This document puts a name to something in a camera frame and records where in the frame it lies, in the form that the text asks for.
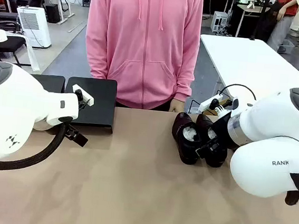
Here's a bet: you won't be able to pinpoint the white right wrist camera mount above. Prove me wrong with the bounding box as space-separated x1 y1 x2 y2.
197 92 234 118

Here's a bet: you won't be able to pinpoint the pink hoodie torso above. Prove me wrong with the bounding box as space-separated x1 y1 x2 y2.
79 0 205 114

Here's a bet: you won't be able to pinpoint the white computer case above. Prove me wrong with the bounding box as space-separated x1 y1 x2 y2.
210 11 230 34

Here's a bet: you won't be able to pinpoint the black computer tower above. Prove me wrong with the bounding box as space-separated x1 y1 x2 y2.
44 3 62 24

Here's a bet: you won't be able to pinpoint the black chair seat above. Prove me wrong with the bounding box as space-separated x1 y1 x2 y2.
0 10 23 34

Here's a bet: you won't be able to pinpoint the pink sleeved right forearm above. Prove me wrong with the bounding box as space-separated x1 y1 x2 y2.
83 32 112 81

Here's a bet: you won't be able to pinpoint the white plastic bag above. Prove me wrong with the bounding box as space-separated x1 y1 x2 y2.
18 35 43 72

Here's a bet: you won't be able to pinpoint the grey plastic bin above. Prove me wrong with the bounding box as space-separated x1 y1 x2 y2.
278 38 296 55

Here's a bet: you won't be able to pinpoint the white table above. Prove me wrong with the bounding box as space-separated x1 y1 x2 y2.
195 33 299 106

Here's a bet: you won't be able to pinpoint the pink sleeved left forearm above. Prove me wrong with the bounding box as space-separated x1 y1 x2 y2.
173 45 200 103

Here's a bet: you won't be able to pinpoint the person in red shirt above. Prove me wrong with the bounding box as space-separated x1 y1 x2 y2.
266 0 299 54

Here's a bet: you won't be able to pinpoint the black leather shoe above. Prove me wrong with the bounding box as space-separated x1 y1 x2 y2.
168 111 206 167
191 113 231 170

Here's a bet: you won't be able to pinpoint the wooden top desk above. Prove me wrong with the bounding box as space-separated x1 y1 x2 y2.
223 0 277 41

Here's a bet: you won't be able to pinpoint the black wire frame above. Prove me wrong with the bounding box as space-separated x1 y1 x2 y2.
189 99 201 115

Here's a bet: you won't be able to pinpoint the black metal shoe stand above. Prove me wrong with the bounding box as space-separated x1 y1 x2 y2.
31 73 66 94
61 75 119 135

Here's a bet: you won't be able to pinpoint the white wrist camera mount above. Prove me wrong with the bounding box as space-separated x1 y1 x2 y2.
70 83 97 112
197 92 234 118

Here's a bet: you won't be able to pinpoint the thin black camera cable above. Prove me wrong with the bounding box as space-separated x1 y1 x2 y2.
216 82 258 101

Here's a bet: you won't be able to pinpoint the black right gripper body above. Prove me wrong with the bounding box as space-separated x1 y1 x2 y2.
208 111 243 153

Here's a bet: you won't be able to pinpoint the white air purifier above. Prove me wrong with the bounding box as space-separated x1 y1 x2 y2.
13 5 55 50

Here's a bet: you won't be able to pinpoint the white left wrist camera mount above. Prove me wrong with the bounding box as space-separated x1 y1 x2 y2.
70 83 97 112

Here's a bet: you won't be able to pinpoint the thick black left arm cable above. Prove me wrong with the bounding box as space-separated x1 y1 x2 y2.
0 114 69 177

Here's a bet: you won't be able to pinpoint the black trousers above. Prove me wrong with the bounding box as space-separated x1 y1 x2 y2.
115 99 172 112

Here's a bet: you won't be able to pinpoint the person's left hand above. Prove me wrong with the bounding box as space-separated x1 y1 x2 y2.
169 98 186 114

